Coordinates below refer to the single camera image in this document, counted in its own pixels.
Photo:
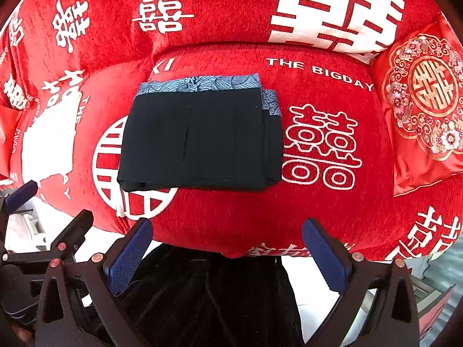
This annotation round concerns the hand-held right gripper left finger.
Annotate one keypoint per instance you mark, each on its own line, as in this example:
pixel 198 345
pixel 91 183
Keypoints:
pixel 130 256

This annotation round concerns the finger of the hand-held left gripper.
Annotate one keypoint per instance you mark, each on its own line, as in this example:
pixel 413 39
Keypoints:
pixel 21 191
pixel 72 231

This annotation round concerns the person's dark clothing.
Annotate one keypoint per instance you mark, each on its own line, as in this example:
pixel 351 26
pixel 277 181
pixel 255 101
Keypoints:
pixel 209 296

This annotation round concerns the red embroidered pillow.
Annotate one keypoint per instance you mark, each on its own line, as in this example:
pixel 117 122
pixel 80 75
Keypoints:
pixel 423 115

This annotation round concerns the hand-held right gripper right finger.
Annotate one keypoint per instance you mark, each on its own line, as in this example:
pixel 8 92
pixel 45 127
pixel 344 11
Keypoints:
pixel 325 256

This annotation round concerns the white object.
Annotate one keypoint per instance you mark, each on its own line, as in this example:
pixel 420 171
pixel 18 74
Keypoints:
pixel 21 229

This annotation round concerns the red printed blanket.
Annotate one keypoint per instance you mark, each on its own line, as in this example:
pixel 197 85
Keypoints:
pixel 231 25

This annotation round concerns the red satin pillow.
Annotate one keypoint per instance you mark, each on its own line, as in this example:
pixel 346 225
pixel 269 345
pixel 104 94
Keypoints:
pixel 7 141

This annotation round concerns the black pants with patterned waistband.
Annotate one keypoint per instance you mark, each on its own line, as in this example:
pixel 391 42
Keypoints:
pixel 199 141

